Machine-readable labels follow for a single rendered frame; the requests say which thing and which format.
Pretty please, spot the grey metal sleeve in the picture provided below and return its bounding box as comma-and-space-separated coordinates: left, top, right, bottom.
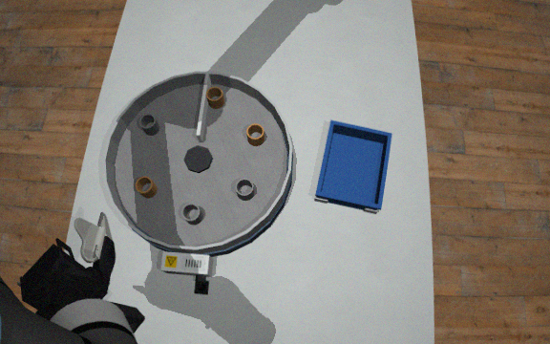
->
139, 114, 159, 136
235, 179, 255, 201

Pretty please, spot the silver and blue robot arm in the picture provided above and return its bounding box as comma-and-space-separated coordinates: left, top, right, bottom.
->
0, 276, 145, 344

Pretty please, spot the grey metal bushing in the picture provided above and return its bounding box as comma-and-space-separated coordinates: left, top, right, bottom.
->
181, 204, 202, 225

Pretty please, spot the bronze bushing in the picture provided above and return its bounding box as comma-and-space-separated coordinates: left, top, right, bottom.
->
246, 123, 264, 146
206, 87, 224, 109
136, 176, 158, 198

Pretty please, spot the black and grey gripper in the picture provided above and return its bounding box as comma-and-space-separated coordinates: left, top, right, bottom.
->
17, 212, 116, 320

